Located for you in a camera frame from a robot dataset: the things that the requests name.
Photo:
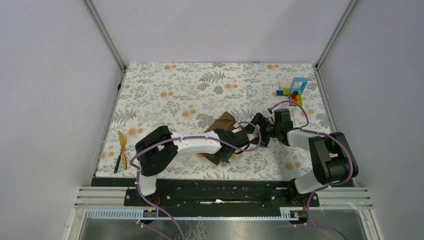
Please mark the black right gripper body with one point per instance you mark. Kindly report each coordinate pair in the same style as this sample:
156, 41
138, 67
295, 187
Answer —
272, 129

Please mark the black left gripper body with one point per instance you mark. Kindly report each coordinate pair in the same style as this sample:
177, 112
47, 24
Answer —
226, 157

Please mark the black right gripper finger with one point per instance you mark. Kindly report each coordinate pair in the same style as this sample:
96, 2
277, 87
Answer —
261, 125
262, 139

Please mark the brown cloth napkin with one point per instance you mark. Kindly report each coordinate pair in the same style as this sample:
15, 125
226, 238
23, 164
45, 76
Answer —
226, 122

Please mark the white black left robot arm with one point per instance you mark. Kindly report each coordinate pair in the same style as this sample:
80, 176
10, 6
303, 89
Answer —
156, 151

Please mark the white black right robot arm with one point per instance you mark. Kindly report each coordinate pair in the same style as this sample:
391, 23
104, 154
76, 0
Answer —
331, 156

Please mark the colourful toy block structure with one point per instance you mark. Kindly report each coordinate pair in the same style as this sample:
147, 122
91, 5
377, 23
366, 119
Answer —
294, 90

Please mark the floral patterned table mat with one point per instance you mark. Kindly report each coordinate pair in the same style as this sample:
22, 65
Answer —
189, 97

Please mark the yellow plastic fork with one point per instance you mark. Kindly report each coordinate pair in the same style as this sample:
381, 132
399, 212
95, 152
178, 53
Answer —
123, 142

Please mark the dark green utensil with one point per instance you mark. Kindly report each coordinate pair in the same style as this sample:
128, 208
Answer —
118, 161

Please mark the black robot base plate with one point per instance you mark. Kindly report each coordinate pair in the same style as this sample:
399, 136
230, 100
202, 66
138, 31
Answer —
213, 198

